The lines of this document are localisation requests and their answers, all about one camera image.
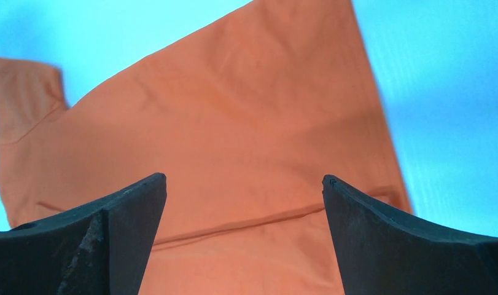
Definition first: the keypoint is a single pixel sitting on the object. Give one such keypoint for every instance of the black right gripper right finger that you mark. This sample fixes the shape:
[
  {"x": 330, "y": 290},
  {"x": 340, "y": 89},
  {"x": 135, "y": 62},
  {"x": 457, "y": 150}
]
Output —
[{"x": 383, "y": 250}]

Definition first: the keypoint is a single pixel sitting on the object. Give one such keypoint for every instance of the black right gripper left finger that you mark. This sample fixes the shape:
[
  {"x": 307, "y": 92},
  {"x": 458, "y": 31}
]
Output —
[{"x": 101, "y": 247}]

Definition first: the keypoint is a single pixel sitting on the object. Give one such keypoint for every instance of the orange t shirt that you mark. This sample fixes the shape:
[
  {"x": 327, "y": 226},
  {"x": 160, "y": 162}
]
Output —
[{"x": 244, "y": 117}]

